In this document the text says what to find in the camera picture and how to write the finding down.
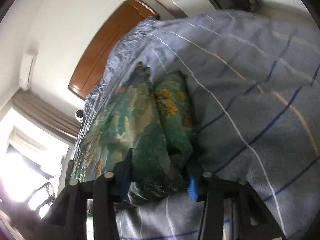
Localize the green printed silk jacket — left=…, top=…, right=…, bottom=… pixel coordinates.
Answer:
left=66, top=64, right=194, bottom=209

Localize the beige curtain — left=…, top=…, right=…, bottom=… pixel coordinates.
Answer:
left=12, top=89, right=81, bottom=143

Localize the blue checked bed cover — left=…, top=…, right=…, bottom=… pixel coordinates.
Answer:
left=69, top=10, right=319, bottom=239

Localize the white air conditioner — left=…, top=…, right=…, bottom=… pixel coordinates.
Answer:
left=19, top=53, right=37, bottom=90

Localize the brown wooden headboard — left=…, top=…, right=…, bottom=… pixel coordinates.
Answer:
left=68, top=0, right=160, bottom=100

